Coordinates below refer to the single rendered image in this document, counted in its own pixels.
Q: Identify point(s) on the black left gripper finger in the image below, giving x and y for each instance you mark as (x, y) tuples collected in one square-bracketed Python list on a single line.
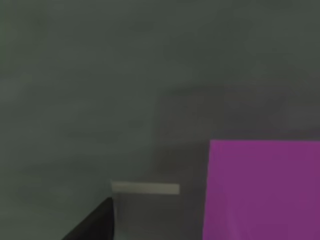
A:
[(100, 222)]

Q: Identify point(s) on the purple block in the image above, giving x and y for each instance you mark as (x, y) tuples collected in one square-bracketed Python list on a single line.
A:
[(262, 192)]

